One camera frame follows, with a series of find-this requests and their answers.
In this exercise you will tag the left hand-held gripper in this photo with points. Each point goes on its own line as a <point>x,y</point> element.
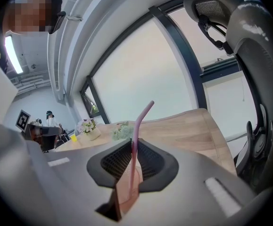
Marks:
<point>35,135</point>

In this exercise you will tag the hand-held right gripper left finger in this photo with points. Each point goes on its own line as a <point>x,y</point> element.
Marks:
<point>68,178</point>

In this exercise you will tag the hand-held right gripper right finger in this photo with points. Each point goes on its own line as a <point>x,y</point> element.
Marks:
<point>192,196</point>

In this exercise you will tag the pink straw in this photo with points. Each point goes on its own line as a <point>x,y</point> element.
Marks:
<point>135,135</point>

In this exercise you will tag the small yellow object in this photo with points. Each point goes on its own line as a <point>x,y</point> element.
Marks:
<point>73,138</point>

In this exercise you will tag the purple flower bouquet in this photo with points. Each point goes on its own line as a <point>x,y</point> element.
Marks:
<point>88,127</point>

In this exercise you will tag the white green flower bouquet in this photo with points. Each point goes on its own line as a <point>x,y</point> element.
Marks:
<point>122,132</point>

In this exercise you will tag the long ceiling light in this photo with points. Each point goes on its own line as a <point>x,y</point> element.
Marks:
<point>12,53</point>

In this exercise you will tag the person's head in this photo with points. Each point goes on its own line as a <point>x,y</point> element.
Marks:
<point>27,13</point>

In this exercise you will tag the person's dark cap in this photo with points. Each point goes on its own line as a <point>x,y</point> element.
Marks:
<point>55,0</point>

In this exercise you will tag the black office chair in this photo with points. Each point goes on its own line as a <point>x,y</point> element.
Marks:
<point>251,79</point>

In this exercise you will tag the black head camera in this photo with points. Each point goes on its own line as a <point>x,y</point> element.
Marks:
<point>57,22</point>

